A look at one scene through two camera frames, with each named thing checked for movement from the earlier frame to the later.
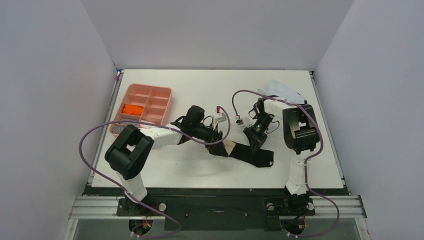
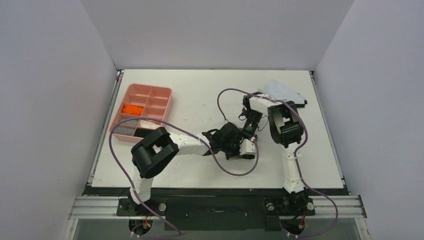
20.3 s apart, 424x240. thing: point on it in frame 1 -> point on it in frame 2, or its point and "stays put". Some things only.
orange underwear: [132, 109] stays put
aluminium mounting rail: [97, 207] stays put
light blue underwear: [274, 87] stays put
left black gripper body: [203, 133] -> [231, 148]
